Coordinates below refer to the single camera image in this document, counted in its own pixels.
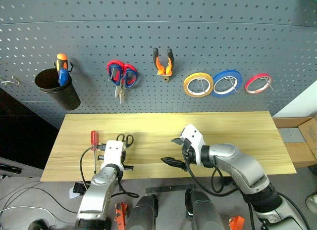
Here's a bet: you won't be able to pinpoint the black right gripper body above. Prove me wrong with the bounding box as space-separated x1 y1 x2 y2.
181 138 200 167

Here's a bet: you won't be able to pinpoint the yellow tape roll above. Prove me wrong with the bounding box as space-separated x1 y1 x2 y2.
183 72 214 98

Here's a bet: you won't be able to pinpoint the blue tape roll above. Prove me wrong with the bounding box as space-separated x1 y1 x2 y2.
212 69 243 98

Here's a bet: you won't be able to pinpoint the red tape roll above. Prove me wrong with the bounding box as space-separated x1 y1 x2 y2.
244 72 273 95

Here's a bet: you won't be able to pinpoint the grey perforated pegboard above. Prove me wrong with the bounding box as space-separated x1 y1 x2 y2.
0 0 317 131

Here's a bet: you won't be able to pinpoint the silver pegboard hook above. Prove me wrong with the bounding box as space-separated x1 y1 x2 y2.
0 76 21 86

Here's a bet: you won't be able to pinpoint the black clip block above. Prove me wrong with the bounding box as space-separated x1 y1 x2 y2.
73 182 89 196

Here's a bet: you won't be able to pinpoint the orange plastic object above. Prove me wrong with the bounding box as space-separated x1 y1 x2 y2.
228 215 246 230
114 202 128 226

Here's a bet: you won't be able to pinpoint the dark grey rounded shape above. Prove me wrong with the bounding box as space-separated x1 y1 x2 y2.
127 193 159 230
185 188 220 230

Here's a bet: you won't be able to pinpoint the black cup holder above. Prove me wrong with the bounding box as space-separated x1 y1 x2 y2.
34 68 81 111

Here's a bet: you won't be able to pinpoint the orange and black pliers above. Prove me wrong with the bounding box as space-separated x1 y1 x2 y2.
153 47 174 83

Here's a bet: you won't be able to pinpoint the red and blue scissors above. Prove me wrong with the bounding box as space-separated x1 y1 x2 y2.
106 59 138 104

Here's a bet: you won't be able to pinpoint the black cabinet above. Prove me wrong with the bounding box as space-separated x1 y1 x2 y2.
0 88 60 178

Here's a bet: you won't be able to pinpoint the black round object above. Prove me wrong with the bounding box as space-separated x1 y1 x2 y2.
27 220 48 230

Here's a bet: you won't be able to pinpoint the brown cardboard box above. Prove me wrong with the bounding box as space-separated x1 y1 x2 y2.
273 116 317 169

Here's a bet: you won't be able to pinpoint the white shoe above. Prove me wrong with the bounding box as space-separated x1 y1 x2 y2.
305 193 317 214

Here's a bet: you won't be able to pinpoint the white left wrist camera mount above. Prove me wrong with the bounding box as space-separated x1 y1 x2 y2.
103 140 125 171

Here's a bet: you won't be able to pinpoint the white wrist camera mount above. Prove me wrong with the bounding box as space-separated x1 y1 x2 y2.
179 124 207 166
103 140 125 171

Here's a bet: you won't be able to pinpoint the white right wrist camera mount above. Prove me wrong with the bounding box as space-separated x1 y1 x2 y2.
179 124 207 166

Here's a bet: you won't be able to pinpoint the red handled screwdriver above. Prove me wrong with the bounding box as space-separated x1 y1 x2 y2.
90 130 100 175

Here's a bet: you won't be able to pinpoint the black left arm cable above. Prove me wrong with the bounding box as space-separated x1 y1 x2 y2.
79 144 140 199

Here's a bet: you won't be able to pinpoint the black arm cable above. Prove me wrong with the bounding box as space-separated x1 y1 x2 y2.
182 150 239 197
79 144 140 199

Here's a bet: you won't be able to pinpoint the black handled scissors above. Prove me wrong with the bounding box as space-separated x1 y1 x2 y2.
116 133 135 148

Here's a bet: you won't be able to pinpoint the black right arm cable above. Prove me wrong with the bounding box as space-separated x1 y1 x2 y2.
182 150 239 197

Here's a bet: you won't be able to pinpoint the thin black floor cable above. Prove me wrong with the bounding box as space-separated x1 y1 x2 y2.
0 182 78 214

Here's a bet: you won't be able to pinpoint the thin white floor cable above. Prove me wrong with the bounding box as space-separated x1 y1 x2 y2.
0 206 58 230

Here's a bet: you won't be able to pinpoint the blue handled screwdriver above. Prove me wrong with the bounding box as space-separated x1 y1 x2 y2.
57 68 70 87

